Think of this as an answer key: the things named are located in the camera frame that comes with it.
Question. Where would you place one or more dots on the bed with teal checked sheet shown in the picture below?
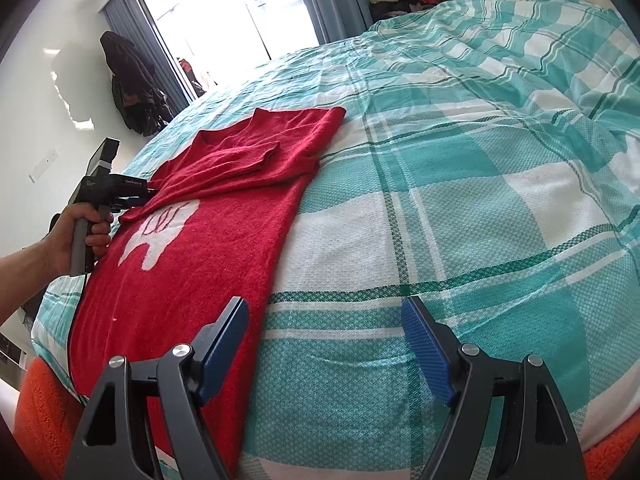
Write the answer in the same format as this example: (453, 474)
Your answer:
(450, 210)

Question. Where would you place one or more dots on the orange fleece garment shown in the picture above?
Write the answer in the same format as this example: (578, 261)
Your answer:
(45, 420)

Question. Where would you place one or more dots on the dark coats hanging on wall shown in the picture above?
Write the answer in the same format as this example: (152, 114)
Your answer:
(132, 85)

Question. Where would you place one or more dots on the person's left forearm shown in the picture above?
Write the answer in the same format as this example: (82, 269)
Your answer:
(20, 280)

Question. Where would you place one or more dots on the red sweater with white rabbit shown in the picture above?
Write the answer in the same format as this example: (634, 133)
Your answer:
(200, 260)

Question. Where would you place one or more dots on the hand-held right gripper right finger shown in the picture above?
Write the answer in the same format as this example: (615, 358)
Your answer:
(427, 345)

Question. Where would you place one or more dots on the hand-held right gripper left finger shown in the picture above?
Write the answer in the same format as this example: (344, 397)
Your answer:
(225, 350)

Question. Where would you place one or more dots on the person's left hand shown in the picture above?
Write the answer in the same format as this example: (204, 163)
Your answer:
(62, 240)

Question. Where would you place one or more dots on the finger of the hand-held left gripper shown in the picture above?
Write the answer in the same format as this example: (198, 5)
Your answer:
(135, 201)

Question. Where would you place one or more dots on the clothes hanging by door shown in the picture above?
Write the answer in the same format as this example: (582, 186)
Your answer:
(192, 77)

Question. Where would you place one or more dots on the glass balcony door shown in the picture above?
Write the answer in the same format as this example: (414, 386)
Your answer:
(220, 15)

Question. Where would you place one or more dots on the white wall plate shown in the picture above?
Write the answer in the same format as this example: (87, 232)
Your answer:
(46, 166)

